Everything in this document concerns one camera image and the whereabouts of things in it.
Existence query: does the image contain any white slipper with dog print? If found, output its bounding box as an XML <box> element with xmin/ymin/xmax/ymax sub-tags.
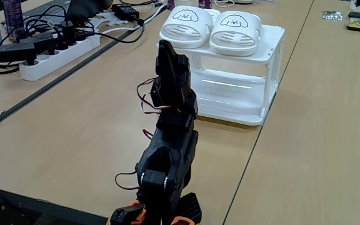
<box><xmin>159</xmin><ymin>5</ymin><xmax>221</xmax><ymax>49</ymax></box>
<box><xmin>209</xmin><ymin>11</ymin><xmax>263</xmax><ymax>58</ymax></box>

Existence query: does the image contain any white plastic shoe rack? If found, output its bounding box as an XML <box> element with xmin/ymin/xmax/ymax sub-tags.
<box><xmin>157</xmin><ymin>23</ymin><xmax>286</xmax><ymax>127</ymax></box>

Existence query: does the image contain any black power adapter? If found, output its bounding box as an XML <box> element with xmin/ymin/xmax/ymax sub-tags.
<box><xmin>111</xmin><ymin>3</ymin><xmax>140</xmax><ymax>21</ymax></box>

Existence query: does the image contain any white printed plastic part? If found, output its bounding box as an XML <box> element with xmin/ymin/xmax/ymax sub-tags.
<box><xmin>100</xmin><ymin>11</ymin><xmax>130</xmax><ymax>27</ymax></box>
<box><xmin>86</xmin><ymin>17</ymin><xmax>106</xmax><ymax>29</ymax></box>

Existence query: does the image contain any black power plug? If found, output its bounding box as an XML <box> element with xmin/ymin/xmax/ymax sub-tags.
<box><xmin>60</xmin><ymin>20</ymin><xmax>76</xmax><ymax>47</ymax></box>

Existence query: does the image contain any white power strip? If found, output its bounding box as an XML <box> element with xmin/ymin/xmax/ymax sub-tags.
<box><xmin>19</xmin><ymin>33</ymin><xmax>101</xmax><ymax>83</ymax></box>

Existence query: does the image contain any black plug adapter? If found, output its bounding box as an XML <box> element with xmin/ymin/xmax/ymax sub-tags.
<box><xmin>0</xmin><ymin>42</ymin><xmax>38</xmax><ymax>66</ymax></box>
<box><xmin>19</xmin><ymin>32</ymin><xmax>57</xmax><ymax>56</ymax></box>

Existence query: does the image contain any dark grey laptop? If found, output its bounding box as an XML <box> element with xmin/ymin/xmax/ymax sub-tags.
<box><xmin>23</xmin><ymin>0</ymin><xmax>73</xmax><ymax>18</ymax></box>

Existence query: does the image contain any black cable with ferrite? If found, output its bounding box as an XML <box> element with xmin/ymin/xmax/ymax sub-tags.
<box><xmin>82</xmin><ymin>18</ymin><xmax>146</xmax><ymax>44</ymax></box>

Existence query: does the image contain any thick white cable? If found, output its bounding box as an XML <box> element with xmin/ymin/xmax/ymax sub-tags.
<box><xmin>100</xmin><ymin>3</ymin><xmax>168</xmax><ymax>35</ymax></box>

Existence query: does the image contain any thin white cable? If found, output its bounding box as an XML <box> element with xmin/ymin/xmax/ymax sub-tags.
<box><xmin>213</xmin><ymin>0</ymin><xmax>236</xmax><ymax>8</ymax></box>

